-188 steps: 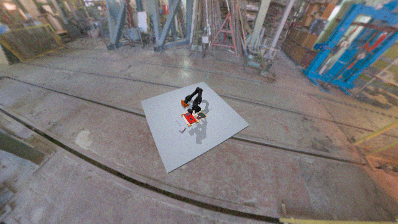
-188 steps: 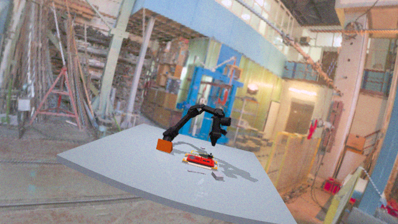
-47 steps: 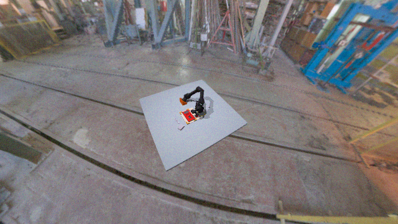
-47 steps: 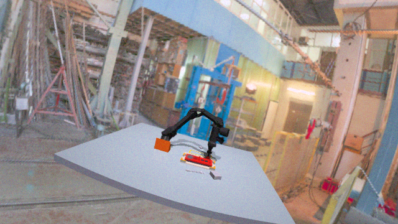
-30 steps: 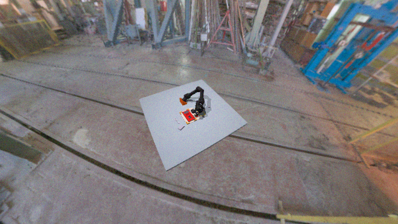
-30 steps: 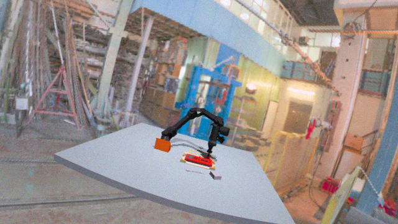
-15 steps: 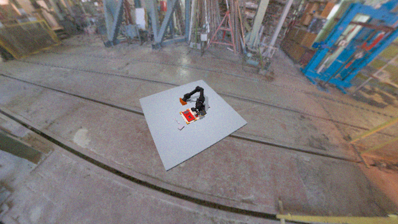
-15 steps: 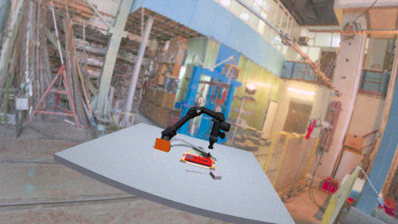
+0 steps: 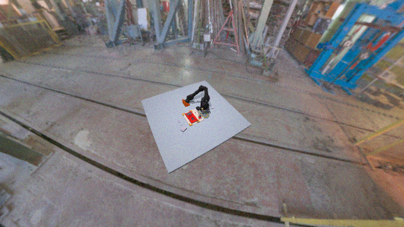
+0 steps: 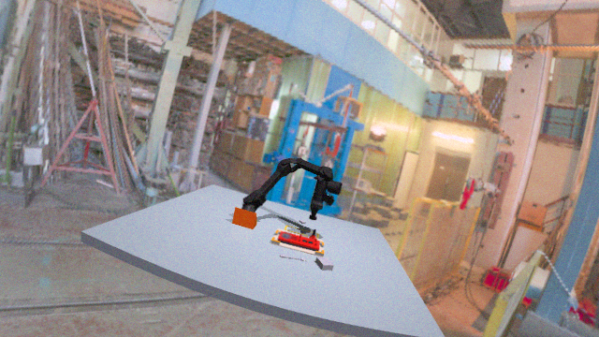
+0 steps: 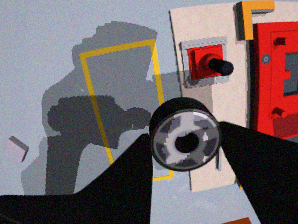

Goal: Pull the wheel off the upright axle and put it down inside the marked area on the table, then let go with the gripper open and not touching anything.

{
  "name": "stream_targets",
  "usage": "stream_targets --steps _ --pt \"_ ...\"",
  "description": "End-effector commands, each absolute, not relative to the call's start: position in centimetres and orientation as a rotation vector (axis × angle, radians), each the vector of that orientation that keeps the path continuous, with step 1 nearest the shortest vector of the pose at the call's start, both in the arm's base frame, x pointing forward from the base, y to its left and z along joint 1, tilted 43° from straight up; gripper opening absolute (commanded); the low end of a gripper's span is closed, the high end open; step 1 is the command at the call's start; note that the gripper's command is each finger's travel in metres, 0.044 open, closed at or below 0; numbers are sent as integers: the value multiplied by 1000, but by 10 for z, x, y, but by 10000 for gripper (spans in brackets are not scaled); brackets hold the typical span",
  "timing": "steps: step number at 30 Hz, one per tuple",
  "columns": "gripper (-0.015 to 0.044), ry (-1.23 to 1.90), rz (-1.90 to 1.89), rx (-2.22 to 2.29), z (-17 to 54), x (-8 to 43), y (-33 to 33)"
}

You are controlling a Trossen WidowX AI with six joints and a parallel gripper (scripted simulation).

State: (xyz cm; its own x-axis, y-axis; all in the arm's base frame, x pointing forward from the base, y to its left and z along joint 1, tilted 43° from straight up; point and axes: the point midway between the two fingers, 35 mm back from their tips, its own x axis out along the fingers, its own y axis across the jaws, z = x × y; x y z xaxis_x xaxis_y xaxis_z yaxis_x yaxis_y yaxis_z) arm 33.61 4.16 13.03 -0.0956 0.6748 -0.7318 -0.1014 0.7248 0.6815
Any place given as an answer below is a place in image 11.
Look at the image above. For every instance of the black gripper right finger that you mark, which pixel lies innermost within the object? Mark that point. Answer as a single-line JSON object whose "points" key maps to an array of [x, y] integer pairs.
{"points": [[267, 169]]}

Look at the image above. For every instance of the black wheel with grey hub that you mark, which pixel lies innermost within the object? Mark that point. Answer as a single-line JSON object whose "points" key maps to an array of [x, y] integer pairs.
{"points": [[176, 117]]}

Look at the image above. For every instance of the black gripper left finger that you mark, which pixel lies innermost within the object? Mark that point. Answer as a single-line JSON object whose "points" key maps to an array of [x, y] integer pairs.
{"points": [[121, 195]]}

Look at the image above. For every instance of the yellow tape outline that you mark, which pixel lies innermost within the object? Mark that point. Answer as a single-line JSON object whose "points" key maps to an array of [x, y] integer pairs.
{"points": [[114, 48]]}

